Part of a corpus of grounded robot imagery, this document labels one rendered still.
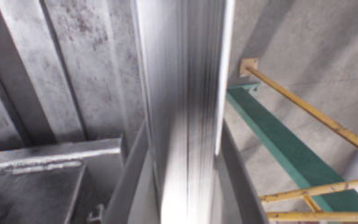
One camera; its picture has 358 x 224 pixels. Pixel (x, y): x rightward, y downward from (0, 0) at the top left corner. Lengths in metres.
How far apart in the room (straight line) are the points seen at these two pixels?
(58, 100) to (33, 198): 0.10
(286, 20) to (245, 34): 0.21
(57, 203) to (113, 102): 0.12
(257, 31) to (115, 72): 0.95
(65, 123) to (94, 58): 0.09
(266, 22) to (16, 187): 1.09
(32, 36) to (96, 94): 0.08
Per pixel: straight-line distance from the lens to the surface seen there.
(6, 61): 0.28
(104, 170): 0.26
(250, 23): 1.10
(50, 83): 0.26
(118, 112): 0.27
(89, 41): 0.24
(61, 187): 0.24
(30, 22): 0.24
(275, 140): 0.80
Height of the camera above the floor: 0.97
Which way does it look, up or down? 58 degrees down
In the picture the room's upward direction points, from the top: 162 degrees clockwise
